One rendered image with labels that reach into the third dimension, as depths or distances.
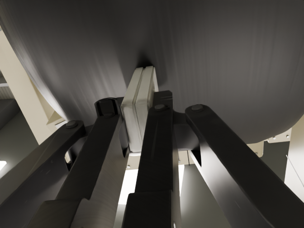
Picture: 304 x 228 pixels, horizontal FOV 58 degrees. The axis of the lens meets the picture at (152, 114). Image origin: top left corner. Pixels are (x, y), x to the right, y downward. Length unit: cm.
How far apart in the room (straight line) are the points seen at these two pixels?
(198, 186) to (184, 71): 313
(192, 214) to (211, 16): 295
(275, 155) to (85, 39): 359
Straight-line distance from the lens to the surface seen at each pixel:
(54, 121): 104
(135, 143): 15
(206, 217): 307
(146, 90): 16
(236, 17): 20
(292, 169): 74
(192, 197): 323
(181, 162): 90
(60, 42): 21
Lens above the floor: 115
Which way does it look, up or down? 33 degrees up
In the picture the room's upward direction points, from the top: 168 degrees clockwise
